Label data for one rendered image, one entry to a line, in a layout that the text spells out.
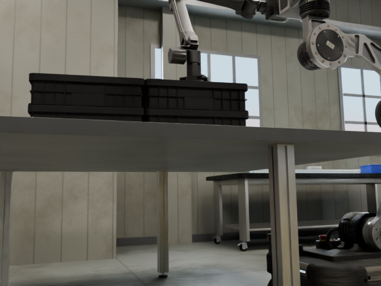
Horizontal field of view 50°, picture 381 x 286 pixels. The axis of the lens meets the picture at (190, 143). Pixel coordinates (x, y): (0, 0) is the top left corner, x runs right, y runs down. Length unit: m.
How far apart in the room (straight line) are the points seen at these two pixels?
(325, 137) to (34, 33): 2.82
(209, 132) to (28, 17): 2.79
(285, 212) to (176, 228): 3.12
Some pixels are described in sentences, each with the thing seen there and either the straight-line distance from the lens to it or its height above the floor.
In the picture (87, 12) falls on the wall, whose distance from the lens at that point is 3.77.
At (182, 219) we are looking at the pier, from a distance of 4.35.
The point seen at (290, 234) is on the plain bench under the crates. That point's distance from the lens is 1.29.
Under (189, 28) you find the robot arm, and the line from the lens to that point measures 1.76.
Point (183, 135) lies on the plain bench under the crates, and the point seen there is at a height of 0.67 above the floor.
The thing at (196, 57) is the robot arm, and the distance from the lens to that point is 1.62.
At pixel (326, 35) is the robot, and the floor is 1.17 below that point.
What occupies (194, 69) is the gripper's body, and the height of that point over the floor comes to 0.99.
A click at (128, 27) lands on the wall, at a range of 4.67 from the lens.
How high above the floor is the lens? 0.51
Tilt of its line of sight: 7 degrees up
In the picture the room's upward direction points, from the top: 1 degrees counter-clockwise
